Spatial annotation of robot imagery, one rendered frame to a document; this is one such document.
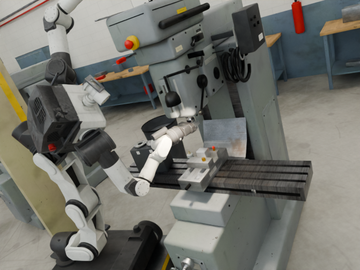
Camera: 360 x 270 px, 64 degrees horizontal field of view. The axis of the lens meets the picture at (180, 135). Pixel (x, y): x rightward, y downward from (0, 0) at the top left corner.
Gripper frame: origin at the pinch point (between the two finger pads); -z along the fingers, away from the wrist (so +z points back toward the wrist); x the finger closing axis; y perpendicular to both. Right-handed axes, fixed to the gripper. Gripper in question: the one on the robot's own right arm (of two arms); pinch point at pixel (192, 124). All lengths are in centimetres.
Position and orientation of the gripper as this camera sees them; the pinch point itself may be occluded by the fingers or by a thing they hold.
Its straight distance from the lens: 163.7
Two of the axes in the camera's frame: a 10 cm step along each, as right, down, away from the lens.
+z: -7.1, 4.7, -5.2
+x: -6.3, -1.2, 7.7
